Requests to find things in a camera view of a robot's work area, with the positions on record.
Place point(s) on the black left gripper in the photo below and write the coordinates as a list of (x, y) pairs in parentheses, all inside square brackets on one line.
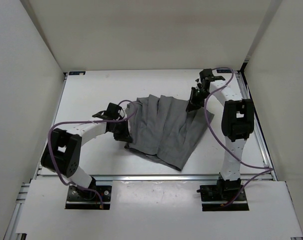
[(124, 136)]

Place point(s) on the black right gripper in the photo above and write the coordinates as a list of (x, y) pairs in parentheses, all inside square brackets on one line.
[(193, 104)]

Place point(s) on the grey pleated skirt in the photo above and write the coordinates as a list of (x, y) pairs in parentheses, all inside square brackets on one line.
[(163, 132)]

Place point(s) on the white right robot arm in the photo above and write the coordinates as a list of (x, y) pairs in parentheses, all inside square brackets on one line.
[(237, 124)]

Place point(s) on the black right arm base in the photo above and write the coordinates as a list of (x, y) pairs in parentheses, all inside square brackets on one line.
[(223, 196)]

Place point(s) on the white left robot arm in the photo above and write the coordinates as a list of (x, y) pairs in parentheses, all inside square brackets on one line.
[(63, 149)]

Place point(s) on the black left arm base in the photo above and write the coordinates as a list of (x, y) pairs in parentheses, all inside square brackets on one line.
[(77, 199)]

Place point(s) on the blue right corner label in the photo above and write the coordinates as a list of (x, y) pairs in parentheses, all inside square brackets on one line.
[(224, 71)]

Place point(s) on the blue corner label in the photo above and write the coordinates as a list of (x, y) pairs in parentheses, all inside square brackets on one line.
[(224, 71), (77, 73)]

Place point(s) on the white front cover panel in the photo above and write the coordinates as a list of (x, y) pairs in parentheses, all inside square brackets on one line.
[(169, 210)]

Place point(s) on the blue left corner label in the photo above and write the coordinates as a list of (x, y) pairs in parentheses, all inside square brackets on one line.
[(77, 73)]

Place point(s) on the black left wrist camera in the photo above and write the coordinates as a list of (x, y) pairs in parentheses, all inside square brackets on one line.
[(113, 112)]

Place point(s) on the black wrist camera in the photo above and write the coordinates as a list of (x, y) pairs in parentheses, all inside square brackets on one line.
[(113, 112), (206, 75)]

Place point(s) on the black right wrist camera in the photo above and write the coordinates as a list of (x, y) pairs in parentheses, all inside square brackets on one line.
[(206, 75)]

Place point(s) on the aluminium table edge rail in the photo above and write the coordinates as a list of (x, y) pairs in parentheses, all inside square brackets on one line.
[(162, 177)]

